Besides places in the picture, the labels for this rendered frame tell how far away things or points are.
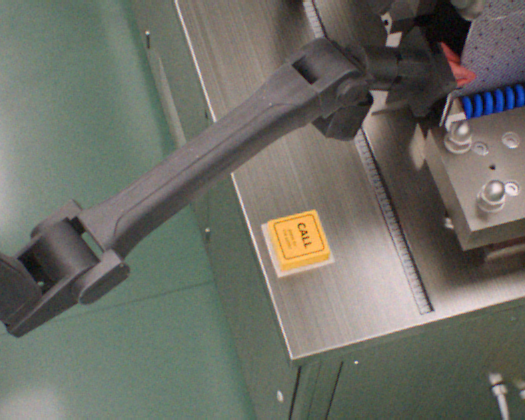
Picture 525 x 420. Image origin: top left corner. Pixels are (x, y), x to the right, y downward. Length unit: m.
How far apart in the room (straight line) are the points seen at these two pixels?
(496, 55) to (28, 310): 0.69
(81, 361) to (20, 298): 1.22
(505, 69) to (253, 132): 0.41
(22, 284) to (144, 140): 1.48
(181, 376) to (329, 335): 0.96
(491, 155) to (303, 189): 0.28
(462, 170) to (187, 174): 0.40
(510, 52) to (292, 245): 0.39
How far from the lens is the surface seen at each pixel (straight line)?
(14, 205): 2.74
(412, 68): 1.52
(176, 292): 2.61
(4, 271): 1.31
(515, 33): 1.58
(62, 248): 1.38
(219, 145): 1.39
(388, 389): 1.89
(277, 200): 1.70
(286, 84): 1.42
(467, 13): 1.52
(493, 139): 1.64
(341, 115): 1.51
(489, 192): 1.55
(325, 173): 1.72
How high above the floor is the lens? 2.40
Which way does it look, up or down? 63 degrees down
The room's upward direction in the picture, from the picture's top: 6 degrees clockwise
